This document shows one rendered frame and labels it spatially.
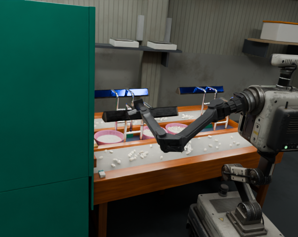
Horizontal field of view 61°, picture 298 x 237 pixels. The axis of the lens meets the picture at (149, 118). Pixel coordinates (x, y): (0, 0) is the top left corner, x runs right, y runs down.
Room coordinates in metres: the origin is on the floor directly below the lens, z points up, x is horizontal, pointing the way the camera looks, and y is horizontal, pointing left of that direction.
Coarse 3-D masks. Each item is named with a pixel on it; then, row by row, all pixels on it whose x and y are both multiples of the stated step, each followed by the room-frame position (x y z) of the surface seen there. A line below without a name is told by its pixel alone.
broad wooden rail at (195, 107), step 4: (180, 108) 3.01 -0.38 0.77; (184, 108) 3.02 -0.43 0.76; (188, 108) 3.04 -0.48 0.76; (192, 108) 3.05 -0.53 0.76; (196, 108) 3.07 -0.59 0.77; (200, 108) 3.09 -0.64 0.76; (204, 108) 3.11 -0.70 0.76; (100, 112) 2.60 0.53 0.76; (96, 116) 2.48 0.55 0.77; (100, 116) 2.49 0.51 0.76
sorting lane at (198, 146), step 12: (156, 144) 2.01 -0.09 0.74; (192, 144) 2.08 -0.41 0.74; (204, 144) 2.10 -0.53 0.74; (216, 144) 2.13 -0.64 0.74; (228, 144) 2.15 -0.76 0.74; (240, 144) 2.17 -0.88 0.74; (96, 156) 1.72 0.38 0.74; (108, 156) 1.73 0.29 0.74; (120, 156) 1.75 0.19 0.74; (132, 156) 1.77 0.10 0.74; (156, 156) 1.80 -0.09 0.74; (168, 156) 1.82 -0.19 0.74; (180, 156) 1.84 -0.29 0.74; (96, 168) 1.55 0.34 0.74; (108, 168) 1.56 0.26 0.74; (120, 168) 1.58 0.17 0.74
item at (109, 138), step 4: (100, 136) 2.09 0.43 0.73; (104, 136) 2.10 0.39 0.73; (108, 136) 2.11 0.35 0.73; (112, 136) 2.10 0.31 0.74; (116, 136) 2.11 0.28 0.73; (100, 140) 2.00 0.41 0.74; (104, 140) 2.01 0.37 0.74; (108, 140) 2.02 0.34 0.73; (112, 140) 2.02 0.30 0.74; (116, 140) 2.04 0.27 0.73; (120, 140) 2.04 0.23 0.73
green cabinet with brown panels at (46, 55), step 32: (0, 0) 1.14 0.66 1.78; (32, 0) 1.20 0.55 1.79; (0, 32) 1.13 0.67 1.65; (32, 32) 1.19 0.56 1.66; (64, 32) 1.25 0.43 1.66; (0, 64) 1.12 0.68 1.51; (32, 64) 1.18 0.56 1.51; (64, 64) 1.25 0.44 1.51; (0, 96) 1.12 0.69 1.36; (32, 96) 1.18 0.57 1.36; (64, 96) 1.25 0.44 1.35; (0, 128) 1.11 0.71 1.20; (32, 128) 1.17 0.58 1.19; (64, 128) 1.24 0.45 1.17; (0, 160) 1.10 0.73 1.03; (32, 160) 1.17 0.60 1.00; (64, 160) 1.24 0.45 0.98
